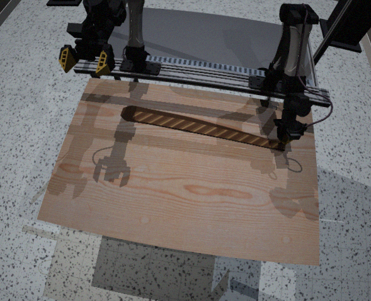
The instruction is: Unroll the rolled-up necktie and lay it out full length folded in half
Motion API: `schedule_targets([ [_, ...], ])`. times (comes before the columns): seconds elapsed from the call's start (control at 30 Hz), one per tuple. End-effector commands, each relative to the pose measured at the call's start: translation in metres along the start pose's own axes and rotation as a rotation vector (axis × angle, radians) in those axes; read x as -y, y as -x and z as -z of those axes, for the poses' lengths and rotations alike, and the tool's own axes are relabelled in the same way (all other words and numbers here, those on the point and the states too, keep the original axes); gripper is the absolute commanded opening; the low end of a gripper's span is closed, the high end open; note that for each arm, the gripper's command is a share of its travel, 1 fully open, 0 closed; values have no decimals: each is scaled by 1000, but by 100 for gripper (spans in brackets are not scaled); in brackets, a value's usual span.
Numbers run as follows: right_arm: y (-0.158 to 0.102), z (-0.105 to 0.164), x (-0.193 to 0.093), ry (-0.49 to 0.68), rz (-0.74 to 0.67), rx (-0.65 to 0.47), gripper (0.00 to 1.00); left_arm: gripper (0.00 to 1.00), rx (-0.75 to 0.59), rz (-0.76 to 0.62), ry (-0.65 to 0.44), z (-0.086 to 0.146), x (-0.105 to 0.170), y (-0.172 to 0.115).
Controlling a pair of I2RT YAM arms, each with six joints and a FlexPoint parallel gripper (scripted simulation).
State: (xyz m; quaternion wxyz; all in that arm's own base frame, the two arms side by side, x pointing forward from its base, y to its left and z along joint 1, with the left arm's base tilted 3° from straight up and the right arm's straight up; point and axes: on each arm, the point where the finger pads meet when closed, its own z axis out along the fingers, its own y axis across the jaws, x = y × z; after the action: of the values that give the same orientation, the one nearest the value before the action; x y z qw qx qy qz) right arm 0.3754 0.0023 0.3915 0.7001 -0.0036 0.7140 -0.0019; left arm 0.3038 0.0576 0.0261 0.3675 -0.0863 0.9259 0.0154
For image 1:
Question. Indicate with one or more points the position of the black slotted metal crossbar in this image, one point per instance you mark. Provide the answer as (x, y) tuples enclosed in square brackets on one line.
[(196, 79)]

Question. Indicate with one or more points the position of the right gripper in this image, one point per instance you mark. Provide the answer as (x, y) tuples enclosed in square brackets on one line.
[(88, 50)]

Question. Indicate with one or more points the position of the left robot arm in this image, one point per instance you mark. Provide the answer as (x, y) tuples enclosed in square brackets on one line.
[(288, 62)]

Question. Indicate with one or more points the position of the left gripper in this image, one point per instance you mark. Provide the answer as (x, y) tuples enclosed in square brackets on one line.
[(280, 123)]

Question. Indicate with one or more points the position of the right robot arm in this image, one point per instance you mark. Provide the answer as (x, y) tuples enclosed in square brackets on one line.
[(109, 13)]

